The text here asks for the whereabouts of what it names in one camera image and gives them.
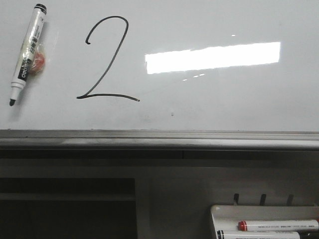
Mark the red round magnet with tape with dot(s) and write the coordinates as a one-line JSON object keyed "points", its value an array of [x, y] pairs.
{"points": [[38, 63]]}

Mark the black whiteboard marker pen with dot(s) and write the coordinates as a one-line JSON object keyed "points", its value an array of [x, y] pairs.
{"points": [[27, 52]]}

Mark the black capped whiteboard marker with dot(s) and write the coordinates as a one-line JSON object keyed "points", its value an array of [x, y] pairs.
{"points": [[256, 235]]}

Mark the red capped whiteboard marker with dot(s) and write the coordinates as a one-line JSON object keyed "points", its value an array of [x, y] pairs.
{"points": [[279, 225]]}

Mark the white whiteboard with aluminium frame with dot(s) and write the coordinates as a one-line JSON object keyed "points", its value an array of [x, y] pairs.
{"points": [[181, 77]]}

